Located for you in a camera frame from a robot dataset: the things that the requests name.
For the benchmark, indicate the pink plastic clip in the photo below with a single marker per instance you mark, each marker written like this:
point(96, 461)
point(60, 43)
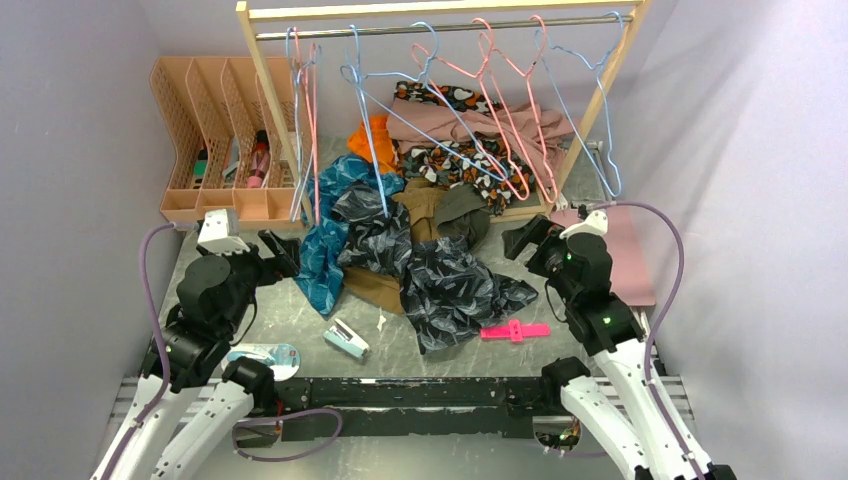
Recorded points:
point(515, 331)

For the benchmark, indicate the blue wire hanger far left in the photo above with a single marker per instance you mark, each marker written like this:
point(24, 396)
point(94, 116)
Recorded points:
point(294, 56)

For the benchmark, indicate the peach file organizer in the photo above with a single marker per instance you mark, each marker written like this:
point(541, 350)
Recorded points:
point(213, 108)

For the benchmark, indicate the light blue stapler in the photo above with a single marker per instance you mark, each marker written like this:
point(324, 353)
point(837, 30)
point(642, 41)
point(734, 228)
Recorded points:
point(344, 338)

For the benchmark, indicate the pink clipboard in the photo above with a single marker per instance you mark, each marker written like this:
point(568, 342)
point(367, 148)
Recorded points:
point(630, 277)

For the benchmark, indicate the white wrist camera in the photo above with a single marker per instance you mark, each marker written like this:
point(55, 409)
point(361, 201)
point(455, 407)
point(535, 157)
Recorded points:
point(595, 223)
point(220, 233)

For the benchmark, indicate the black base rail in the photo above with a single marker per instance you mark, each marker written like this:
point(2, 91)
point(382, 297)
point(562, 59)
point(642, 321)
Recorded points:
point(507, 407)

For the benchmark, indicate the brown shorts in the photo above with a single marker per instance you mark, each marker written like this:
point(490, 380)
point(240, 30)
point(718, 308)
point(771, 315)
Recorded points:
point(416, 204)

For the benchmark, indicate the blue leaf print garment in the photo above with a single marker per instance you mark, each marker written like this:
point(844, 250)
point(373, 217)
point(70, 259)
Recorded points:
point(320, 278)

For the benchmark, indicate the olive green garment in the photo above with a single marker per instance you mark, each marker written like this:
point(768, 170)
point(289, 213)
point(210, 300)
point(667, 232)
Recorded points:
point(462, 212)

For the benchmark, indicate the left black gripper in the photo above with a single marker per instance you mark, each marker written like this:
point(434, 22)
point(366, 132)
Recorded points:
point(285, 260)

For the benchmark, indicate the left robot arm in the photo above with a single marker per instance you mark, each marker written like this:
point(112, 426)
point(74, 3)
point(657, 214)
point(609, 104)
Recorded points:
point(217, 290)

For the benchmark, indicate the wooden clothes rack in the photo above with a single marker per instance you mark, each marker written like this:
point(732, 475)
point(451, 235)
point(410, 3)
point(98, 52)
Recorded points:
point(292, 16)

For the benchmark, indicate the orange black patterned garment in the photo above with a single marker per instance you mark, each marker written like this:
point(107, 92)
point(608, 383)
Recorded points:
point(436, 165)

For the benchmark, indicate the pink garment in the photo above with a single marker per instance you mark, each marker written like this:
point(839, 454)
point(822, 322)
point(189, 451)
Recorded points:
point(437, 121)

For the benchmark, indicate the pink wire hanger left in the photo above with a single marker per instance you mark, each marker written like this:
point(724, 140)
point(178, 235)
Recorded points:
point(304, 72)

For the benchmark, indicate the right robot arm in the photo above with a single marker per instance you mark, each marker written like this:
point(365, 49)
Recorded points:
point(643, 434)

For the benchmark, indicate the blue wire hanger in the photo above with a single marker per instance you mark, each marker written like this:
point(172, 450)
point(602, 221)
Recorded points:
point(294, 56)
point(494, 168)
point(352, 72)
point(605, 71)

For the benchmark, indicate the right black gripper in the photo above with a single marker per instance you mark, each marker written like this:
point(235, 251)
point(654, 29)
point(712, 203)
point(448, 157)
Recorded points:
point(539, 230)

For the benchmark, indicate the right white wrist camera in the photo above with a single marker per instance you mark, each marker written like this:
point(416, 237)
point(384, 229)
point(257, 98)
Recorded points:
point(595, 223)

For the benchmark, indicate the blue wire hanger far right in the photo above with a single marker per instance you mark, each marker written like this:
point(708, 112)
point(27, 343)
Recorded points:
point(605, 71)

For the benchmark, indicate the red bottle in organizer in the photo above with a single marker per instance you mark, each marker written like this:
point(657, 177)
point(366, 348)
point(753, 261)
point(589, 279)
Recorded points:
point(259, 161)

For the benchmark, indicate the dark leaf print shorts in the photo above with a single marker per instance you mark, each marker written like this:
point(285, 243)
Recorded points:
point(447, 294)

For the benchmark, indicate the blue wire hanger middle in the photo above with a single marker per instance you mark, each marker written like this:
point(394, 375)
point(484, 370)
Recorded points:
point(494, 168)

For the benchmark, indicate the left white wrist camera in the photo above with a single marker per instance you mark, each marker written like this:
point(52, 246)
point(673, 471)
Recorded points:
point(220, 233)

